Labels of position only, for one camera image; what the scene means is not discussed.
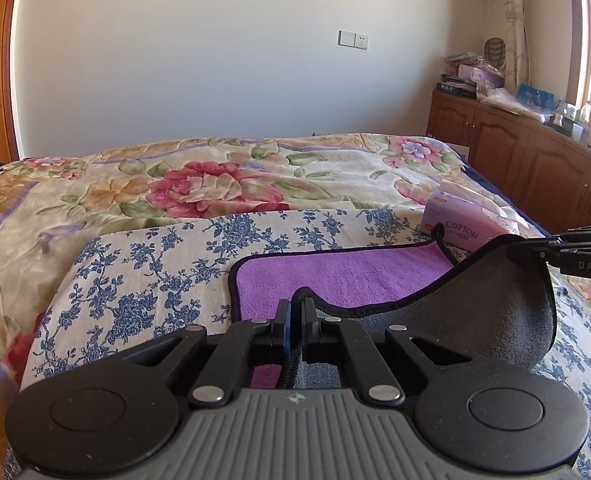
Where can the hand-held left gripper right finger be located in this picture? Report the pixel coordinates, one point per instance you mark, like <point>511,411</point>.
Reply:
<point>306,327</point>

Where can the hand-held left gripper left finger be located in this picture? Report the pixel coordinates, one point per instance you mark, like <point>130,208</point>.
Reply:
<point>286,327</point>

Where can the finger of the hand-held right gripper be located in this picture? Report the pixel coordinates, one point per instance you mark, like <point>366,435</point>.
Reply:
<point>590,235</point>
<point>533,249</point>

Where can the purple and grey towel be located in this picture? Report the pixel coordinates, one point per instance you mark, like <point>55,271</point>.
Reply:
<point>355,275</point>

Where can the pink tissue packet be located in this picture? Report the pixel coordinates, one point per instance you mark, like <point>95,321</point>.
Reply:
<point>468,215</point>

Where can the wooden cabinet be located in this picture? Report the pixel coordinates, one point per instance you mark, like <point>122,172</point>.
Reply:
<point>515,155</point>

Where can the clutter of small bottles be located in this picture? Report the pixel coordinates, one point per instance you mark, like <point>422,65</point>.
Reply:
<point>583,122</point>

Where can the clear plastic bag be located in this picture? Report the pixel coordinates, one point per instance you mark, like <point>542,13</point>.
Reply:
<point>510,102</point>

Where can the blue packet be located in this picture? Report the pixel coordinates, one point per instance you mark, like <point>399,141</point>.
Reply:
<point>536,96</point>

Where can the blue floral cloth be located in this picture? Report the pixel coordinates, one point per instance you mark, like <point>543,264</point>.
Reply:
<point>140,280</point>

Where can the pink floral blanket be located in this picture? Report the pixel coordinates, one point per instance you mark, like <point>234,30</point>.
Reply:
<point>200,180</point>

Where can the dark book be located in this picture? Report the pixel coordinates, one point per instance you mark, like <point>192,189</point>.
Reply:
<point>458,87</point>

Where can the pile of purple packets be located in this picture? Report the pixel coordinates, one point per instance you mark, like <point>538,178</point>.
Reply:
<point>475,72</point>

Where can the brown woven fan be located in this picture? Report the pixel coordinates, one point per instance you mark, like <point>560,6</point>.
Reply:
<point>495,52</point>

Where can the floral curtain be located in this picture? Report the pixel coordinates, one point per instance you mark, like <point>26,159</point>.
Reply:
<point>518,25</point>

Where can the white wall socket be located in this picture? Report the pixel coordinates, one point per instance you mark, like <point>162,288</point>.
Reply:
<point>353,39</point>

